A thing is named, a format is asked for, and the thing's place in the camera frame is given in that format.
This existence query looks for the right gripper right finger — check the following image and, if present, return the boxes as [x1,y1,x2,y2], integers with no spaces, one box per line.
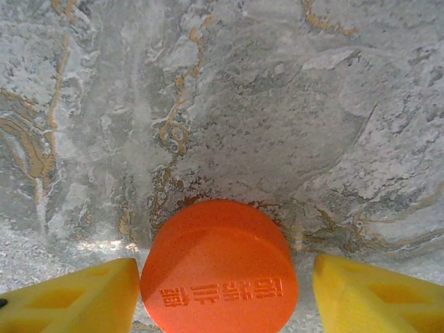
[312,253,444,333]

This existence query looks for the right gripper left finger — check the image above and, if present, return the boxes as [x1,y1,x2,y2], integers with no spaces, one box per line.
[0,257,141,333]

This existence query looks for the orange bottle cap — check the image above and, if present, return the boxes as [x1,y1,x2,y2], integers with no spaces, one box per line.
[139,199,300,333]

